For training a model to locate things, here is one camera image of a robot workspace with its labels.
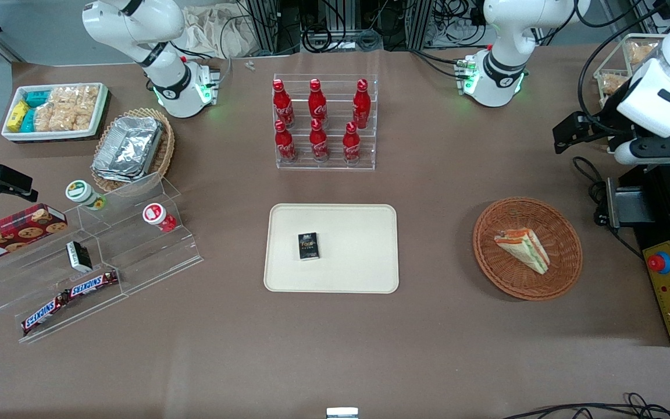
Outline red cola bottle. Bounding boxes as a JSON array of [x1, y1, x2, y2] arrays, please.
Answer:
[[275, 120, 297, 163], [343, 122, 361, 164], [309, 119, 329, 162], [308, 79, 328, 129], [273, 79, 295, 129], [352, 79, 372, 130]]

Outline wrapped bread pieces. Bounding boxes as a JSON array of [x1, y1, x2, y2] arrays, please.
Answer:
[[601, 42, 660, 97]]

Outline clear rice cracker bag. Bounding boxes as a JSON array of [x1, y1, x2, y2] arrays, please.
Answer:
[[50, 86, 100, 112], [33, 104, 92, 132]]

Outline green lid cup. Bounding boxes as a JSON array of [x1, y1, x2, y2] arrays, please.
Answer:
[[66, 180, 107, 211]]

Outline white rectangular snack bin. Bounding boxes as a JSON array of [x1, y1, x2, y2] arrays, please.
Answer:
[[1, 83, 109, 143]]

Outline stacked aluminium foil trays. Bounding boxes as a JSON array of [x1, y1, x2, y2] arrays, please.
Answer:
[[92, 116, 164, 184]]

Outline yellow snack pack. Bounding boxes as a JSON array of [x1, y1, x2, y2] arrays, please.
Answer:
[[7, 100, 29, 132]]

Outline red lid cup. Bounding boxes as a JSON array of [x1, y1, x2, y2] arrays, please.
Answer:
[[142, 203, 177, 233]]

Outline aluminium frame post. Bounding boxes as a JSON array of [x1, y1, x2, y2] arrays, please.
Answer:
[[407, 0, 436, 50], [247, 0, 280, 56]]

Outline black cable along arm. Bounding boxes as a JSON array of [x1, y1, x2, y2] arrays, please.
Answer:
[[576, 0, 670, 132]]

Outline white wire basket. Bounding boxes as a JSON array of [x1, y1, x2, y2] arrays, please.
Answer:
[[594, 33, 670, 153]]

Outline triangular sandwich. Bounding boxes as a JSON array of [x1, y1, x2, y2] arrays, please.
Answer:
[[494, 228, 551, 275]]

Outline black floor cables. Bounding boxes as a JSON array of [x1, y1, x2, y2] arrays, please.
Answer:
[[504, 393, 670, 419]]

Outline tangled black background cables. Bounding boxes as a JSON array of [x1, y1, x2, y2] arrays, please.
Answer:
[[277, 0, 411, 54]]

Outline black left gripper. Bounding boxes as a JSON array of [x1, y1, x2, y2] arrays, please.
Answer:
[[553, 111, 633, 155]]

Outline Snickers chocolate bar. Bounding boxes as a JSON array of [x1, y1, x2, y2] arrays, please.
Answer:
[[69, 270, 119, 299], [21, 289, 71, 336]]

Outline black cable on table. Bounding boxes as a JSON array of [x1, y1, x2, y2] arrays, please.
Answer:
[[572, 156, 644, 260]]

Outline small black printed box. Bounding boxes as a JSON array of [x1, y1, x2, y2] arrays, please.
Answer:
[[298, 232, 320, 261]]

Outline clear acrylic step shelf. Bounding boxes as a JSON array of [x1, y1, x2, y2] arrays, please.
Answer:
[[0, 172, 204, 344]]

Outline clear acrylic bottle rack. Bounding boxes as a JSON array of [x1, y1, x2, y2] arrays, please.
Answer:
[[273, 73, 379, 171]]

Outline grey metal bracket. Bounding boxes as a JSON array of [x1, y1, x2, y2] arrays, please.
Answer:
[[605, 177, 655, 229]]

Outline beige cloth bag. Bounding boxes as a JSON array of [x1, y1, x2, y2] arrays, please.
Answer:
[[181, 5, 254, 59]]

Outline beige plastic tray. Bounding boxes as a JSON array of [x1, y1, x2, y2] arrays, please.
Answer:
[[263, 203, 400, 294]]

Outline light wicker basket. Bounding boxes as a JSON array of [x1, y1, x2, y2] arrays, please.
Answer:
[[91, 108, 176, 194]]

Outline small black white box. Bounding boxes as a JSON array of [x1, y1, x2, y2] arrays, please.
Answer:
[[66, 240, 94, 274]]

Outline brown wicker basket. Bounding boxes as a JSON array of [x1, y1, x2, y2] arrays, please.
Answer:
[[473, 197, 583, 301]]

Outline red tartan cookie box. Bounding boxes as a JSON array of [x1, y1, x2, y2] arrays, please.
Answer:
[[0, 204, 69, 267]]

